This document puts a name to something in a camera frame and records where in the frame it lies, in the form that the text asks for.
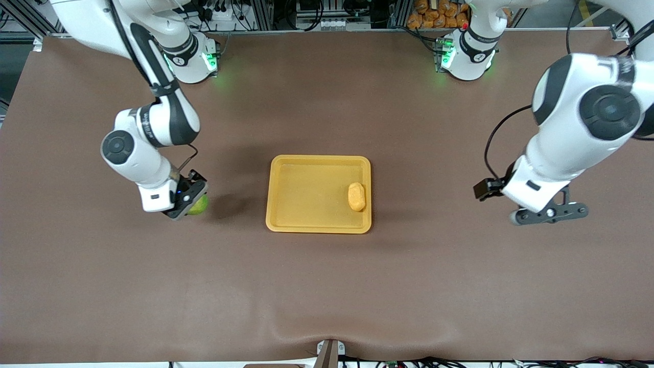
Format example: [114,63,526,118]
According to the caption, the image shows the yellow bread roll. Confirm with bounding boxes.
[347,182,366,212]

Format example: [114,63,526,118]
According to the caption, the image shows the yellow plastic tray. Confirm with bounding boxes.
[265,155,371,234]

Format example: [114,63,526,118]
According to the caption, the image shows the white power strip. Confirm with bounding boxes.
[204,6,245,22]

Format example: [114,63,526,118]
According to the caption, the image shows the brown table mat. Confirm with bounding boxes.
[0,28,654,364]

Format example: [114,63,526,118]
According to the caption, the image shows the orange snack packets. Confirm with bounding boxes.
[407,0,470,29]

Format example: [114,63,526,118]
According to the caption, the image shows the grey electronics box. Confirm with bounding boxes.
[294,0,376,30]

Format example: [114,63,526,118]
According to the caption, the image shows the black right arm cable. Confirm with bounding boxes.
[174,143,200,177]

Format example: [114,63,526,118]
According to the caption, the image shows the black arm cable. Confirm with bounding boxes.
[484,105,534,182]
[174,143,200,177]

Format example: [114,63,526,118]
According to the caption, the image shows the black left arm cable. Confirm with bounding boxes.
[484,105,534,182]

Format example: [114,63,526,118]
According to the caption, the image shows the aluminium frame strut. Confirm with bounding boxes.
[612,15,639,41]

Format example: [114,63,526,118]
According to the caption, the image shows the aluminium table edge rail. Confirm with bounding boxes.
[43,27,621,39]

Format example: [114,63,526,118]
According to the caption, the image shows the metal clamp bracket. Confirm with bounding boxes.
[316,339,346,368]

